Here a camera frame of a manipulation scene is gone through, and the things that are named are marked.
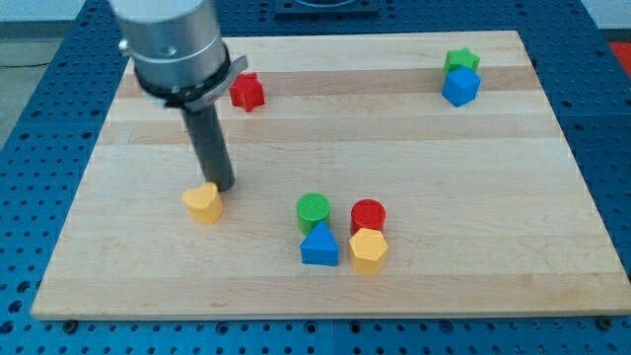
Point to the green circle block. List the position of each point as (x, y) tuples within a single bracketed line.
[(312, 208)]

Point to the yellow hexagon block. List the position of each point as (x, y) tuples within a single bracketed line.
[(368, 251)]

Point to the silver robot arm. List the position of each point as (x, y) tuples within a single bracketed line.
[(177, 50)]

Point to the red star block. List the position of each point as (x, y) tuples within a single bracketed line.
[(247, 92)]

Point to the wooden board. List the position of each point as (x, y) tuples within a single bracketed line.
[(487, 213)]

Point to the blue cube block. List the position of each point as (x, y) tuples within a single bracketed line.
[(461, 86)]

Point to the green star block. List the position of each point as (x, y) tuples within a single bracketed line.
[(460, 58)]

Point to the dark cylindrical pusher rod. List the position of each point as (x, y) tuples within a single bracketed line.
[(207, 139)]

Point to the red circle block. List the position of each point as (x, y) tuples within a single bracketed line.
[(369, 214)]

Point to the yellow heart block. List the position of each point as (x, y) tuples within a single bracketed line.
[(203, 204)]

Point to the blue triangle block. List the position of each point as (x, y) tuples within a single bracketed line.
[(320, 247)]

